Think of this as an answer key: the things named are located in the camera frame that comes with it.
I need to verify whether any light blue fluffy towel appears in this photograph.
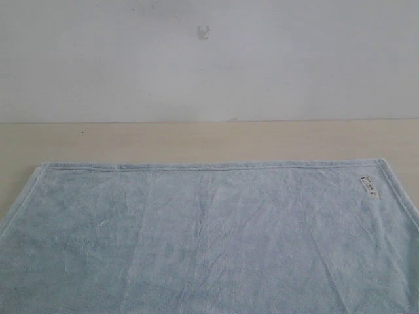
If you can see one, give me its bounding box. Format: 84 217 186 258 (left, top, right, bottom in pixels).
1 159 418 313

